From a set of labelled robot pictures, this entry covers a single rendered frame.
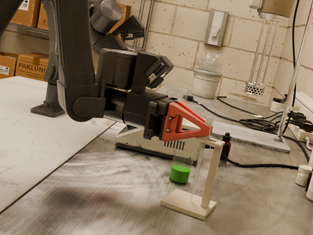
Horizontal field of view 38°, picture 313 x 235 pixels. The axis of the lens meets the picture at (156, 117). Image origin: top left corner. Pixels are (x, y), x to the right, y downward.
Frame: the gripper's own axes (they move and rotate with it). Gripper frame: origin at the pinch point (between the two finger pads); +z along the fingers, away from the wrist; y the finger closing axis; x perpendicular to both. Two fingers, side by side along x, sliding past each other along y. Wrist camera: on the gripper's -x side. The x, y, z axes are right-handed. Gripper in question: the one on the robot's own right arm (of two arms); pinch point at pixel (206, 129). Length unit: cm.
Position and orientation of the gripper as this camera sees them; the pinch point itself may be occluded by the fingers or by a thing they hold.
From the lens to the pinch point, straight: 77.9
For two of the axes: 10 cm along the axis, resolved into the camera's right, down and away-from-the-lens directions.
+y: 4.0, -1.2, 9.1
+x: -1.8, 9.6, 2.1
